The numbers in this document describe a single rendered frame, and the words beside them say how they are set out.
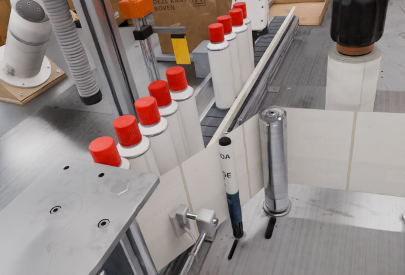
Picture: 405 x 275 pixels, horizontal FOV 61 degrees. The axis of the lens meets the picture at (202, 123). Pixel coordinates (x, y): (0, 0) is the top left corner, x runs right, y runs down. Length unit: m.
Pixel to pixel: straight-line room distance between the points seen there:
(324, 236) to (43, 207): 0.40
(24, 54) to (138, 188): 1.01
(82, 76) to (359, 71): 0.44
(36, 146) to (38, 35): 0.35
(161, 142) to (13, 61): 0.85
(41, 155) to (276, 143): 0.67
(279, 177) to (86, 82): 0.33
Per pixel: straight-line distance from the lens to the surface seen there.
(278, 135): 0.47
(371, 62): 0.63
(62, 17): 0.53
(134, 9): 0.63
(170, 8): 1.25
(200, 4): 1.20
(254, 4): 0.97
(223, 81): 0.80
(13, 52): 1.27
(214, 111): 0.84
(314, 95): 0.88
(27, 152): 1.03
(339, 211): 0.60
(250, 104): 0.86
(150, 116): 0.51
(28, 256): 0.27
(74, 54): 0.54
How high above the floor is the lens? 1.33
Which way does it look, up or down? 34 degrees down
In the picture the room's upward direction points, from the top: 11 degrees counter-clockwise
